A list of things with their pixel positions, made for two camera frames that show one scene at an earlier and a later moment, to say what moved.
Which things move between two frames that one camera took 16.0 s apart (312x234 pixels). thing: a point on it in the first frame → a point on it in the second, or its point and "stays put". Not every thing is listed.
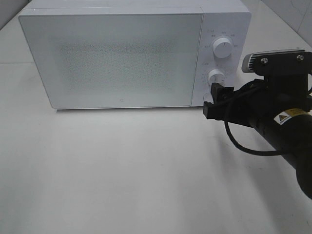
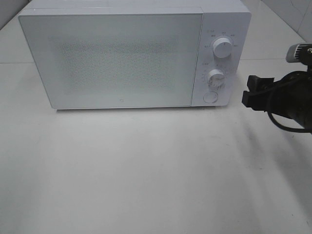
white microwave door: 117,61 stays put
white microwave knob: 217,76 stays put
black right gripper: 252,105 → 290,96
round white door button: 207,97 stays put
